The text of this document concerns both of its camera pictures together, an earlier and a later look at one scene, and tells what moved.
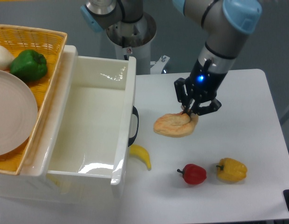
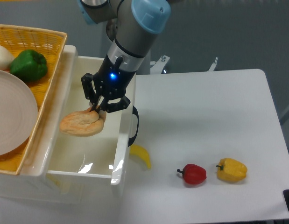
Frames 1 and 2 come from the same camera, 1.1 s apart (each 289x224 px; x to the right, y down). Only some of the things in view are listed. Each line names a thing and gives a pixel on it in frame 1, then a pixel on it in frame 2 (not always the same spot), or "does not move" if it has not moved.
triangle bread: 175,125 to 83,123
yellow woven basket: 51,44 does not move
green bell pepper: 29,66 does not move
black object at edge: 288,195 does not move
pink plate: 16,112 does not move
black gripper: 203,84 to 111,80
